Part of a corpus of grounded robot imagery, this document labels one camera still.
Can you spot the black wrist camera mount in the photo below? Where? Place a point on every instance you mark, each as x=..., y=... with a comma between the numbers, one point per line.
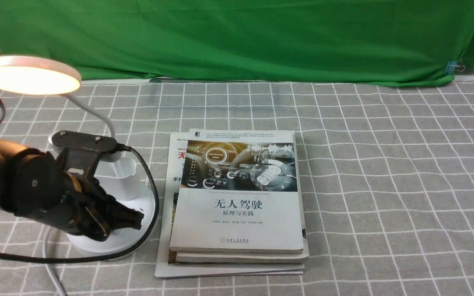
x=81, y=153

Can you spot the self-driving book top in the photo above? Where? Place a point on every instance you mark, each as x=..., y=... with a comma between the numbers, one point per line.
x=239, y=193

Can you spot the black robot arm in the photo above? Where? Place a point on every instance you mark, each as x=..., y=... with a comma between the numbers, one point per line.
x=28, y=184

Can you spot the white magazine under books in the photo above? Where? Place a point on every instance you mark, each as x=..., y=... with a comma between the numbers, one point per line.
x=165, y=266

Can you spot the blue binder clip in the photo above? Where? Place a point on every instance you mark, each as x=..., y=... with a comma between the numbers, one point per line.
x=453, y=67

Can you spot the grey checked tablecloth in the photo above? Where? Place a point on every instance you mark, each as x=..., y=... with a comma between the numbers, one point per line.
x=387, y=184

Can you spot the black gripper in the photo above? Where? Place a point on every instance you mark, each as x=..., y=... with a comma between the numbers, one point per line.
x=85, y=209

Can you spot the white desk lamp with sockets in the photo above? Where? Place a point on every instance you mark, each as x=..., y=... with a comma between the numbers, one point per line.
x=128, y=179

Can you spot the green backdrop cloth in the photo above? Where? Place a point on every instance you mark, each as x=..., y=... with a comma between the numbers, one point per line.
x=380, y=42

